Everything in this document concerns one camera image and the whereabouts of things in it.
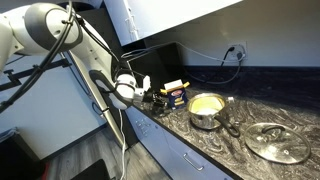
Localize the grey base cabinet drawers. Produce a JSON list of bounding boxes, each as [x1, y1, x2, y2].
[[122, 104, 241, 180]]

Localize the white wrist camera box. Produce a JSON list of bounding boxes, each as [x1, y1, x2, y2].
[[141, 75, 152, 93]]

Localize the white wall power outlet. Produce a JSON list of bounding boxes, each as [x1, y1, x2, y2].
[[228, 41, 248, 62]]

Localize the black power cable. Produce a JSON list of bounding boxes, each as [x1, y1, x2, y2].
[[186, 46, 244, 85]]

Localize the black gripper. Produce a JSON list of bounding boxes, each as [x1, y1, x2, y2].
[[143, 88, 168, 116]]

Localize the steel pot black handle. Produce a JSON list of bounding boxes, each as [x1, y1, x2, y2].
[[186, 92, 241, 138]]

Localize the hanging white cable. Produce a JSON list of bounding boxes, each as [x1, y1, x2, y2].
[[117, 109, 129, 180]]

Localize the metal spoon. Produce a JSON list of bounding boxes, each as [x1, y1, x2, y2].
[[243, 122, 312, 165]]

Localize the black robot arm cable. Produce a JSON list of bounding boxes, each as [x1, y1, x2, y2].
[[0, 0, 148, 114]]

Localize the thin white wall cable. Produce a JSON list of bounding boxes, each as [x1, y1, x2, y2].
[[174, 40, 232, 63]]

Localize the blue pasta box yellow flaps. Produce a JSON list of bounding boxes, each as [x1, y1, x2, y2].
[[159, 79, 191, 110]]

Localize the black floor object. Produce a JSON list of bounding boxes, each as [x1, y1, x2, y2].
[[70, 158, 112, 180]]

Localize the black tall refrigerator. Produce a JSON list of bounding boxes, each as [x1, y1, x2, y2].
[[49, 1, 140, 148]]

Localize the white upper wall cabinet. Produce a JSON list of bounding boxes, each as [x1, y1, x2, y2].
[[103, 0, 243, 47]]

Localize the metal drawer handle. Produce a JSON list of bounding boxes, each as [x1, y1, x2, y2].
[[139, 125, 152, 136], [135, 117, 148, 127], [183, 152, 205, 172]]

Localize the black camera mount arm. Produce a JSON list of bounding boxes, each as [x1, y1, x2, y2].
[[0, 58, 73, 93]]

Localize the silver black microwave oven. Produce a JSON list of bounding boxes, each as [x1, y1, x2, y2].
[[121, 42, 186, 102]]

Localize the black bin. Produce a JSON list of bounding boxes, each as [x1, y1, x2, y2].
[[0, 127, 46, 180]]

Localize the silver metal post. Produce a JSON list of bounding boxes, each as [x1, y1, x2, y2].
[[63, 49, 129, 150]]

